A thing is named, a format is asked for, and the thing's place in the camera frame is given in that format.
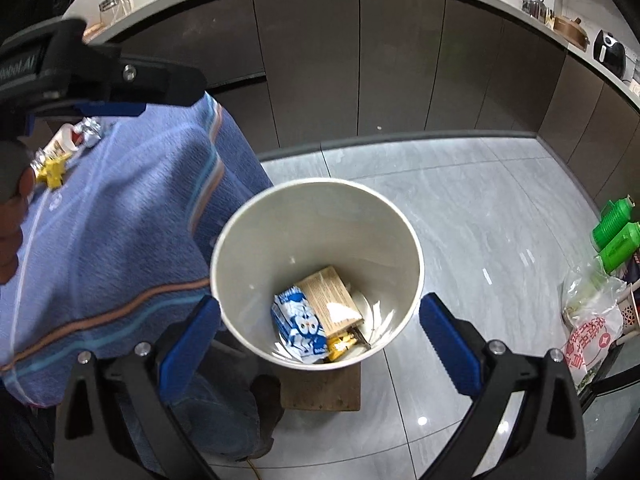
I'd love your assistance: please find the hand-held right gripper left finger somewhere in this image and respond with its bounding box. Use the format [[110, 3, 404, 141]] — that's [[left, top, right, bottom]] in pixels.
[[52, 294, 223, 480]]

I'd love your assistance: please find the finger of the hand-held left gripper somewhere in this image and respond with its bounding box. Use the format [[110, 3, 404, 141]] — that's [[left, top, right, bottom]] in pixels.
[[30, 101, 147, 120], [65, 50, 207, 107]]

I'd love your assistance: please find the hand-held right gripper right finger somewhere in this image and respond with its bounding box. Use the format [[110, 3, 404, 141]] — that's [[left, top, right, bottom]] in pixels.
[[419, 292, 588, 480]]

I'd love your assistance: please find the yellow wrapper with black print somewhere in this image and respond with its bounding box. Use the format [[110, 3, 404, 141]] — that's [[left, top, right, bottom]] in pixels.
[[36, 152, 72, 189]]

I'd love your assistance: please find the white round waste bin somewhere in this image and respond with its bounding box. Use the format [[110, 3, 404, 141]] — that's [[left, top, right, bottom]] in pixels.
[[210, 177, 425, 372]]

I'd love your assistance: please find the person's left hand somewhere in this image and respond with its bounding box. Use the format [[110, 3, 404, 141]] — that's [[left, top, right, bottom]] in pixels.
[[0, 177, 35, 286]]

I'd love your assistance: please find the person's blue jeans leg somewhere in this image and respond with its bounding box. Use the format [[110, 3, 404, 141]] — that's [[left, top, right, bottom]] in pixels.
[[122, 355, 261, 463]]

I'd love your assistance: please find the glass jar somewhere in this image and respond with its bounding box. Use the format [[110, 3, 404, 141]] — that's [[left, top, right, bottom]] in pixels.
[[98, 0, 133, 23]]

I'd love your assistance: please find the blue striped towel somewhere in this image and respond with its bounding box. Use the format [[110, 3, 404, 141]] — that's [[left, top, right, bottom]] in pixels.
[[0, 92, 275, 408]]

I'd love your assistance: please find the dark brown shoe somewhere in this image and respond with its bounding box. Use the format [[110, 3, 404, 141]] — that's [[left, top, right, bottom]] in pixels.
[[250, 375, 286, 456]]

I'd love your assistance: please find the blue and white packet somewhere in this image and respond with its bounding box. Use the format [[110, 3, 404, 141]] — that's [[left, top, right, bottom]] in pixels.
[[270, 286, 328, 363]]

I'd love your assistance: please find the small yellow wrapper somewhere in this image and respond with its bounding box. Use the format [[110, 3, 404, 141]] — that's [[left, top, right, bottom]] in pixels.
[[326, 334, 358, 361]]

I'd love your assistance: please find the brown cardboard box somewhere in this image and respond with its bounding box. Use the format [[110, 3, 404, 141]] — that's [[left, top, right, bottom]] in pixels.
[[299, 266, 364, 333]]

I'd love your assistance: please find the wooden board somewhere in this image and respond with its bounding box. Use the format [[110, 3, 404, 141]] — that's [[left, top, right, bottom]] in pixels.
[[280, 362, 362, 412]]

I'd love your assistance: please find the clear plastic bag red print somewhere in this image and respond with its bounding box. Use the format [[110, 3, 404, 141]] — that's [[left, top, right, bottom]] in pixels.
[[561, 255, 640, 387]]

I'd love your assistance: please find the kitchen counter with brown cabinets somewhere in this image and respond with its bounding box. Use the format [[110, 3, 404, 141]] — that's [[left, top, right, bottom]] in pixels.
[[85, 0, 640, 211]]

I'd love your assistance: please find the pink plastic basket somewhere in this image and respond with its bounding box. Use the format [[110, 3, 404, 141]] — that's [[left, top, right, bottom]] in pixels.
[[620, 280, 640, 332]]

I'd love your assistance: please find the black air fryer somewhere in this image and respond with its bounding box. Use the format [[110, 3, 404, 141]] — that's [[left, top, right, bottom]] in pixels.
[[592, 31, 628, 80]]

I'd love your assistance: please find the black metal frame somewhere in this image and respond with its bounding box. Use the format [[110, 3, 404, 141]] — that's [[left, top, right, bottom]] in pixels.
[[575, 355, 640, 407]]

